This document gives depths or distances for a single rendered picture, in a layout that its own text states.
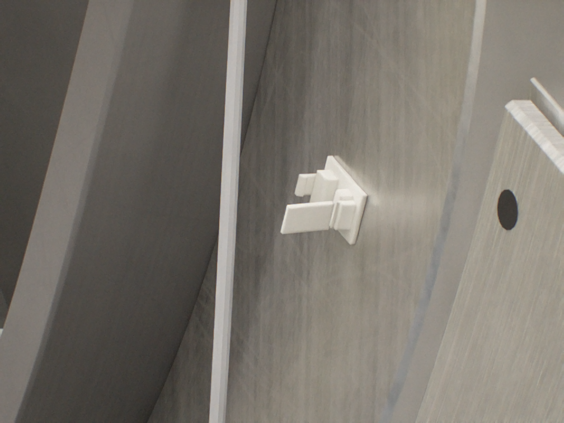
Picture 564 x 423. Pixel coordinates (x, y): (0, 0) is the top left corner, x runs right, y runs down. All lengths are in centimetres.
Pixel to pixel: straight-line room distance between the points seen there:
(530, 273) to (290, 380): 15
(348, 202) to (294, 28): 6
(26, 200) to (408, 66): 93
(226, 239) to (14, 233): 88
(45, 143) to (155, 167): 87
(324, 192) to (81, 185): 8
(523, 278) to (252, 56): 17
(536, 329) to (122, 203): 19
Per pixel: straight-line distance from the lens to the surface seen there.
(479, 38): 90
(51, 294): 103
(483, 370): 89
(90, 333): 104
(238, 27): 96
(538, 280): 86
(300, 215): 95
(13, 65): 189
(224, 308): 97
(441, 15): 92
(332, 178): 97
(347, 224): 96
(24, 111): 188
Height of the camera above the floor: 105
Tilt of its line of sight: 6 degrees down
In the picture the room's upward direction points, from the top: 1 degrees clockwise
